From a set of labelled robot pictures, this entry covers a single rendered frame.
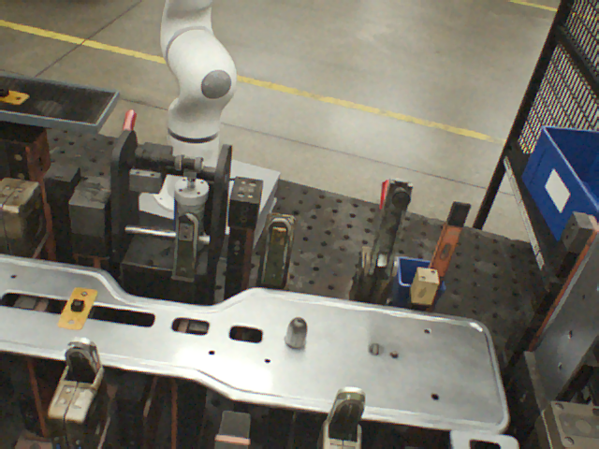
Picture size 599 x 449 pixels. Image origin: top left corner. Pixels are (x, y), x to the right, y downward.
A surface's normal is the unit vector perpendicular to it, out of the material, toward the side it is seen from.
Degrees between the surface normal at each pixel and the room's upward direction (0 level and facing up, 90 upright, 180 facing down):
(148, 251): 0
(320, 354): 0
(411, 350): 0
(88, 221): 90
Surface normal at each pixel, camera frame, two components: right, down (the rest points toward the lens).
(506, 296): 0.13, -0.77
